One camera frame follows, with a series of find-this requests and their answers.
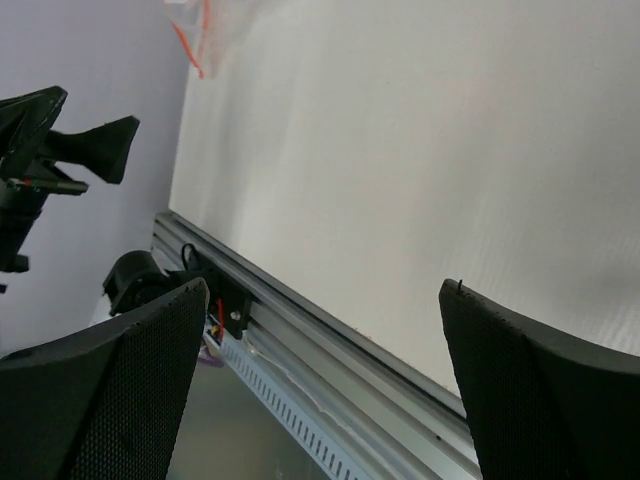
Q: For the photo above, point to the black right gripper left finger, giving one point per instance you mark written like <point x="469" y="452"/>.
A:
<point x="105" y="402"/>

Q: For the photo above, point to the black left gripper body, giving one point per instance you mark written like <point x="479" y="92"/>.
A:
<point x="28" y="175"/>

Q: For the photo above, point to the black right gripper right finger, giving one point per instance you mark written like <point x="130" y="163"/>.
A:
<point x="540" y="403"/>

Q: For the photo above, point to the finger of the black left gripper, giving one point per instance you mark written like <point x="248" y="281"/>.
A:
<point x="103" y="150"/>

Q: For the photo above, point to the clear zip bag orange zipper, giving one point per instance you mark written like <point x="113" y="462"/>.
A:
<point x="208" y="29"/>

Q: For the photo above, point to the aluminium extrusion rail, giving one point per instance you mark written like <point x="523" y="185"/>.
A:
<point x="397" y="423"/>

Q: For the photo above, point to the white slotted cable duct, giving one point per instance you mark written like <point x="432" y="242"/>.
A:
<point x="289" y="403"/>

